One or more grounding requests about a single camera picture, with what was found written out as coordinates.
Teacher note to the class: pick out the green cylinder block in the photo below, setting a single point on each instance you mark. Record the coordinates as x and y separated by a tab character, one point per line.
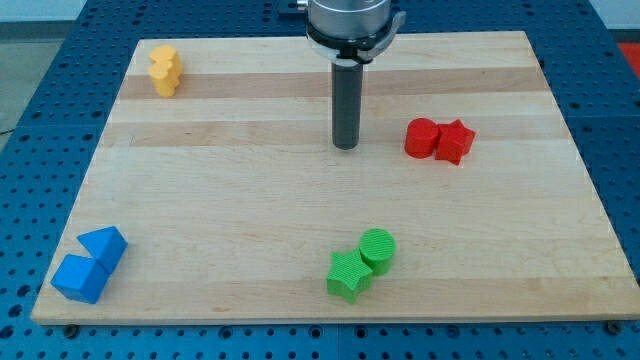
377	248

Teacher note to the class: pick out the blue triangle block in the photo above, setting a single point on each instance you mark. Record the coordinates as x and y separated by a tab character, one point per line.
106	246

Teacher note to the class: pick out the yellow pentagon block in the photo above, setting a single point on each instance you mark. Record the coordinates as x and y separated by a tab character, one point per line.
167	53

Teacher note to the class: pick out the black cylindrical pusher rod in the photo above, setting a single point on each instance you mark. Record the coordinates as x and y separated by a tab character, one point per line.
346	105

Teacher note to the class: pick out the wooden board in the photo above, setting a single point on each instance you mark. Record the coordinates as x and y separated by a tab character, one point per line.
232	197

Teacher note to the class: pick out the red cylinder block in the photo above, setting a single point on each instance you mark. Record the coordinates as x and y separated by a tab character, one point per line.
421	138

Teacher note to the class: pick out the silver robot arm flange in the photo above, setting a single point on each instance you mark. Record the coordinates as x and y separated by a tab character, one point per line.
350	32

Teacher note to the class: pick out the green star block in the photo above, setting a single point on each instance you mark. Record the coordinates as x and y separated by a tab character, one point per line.
348	275

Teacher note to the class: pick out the red star block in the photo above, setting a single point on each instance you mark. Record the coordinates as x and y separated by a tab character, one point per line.
455	141

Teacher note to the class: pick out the yellow heart block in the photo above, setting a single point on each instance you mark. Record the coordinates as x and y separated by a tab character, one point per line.
164	78

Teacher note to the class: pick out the blue cube block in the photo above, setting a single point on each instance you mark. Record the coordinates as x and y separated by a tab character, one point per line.
80	279

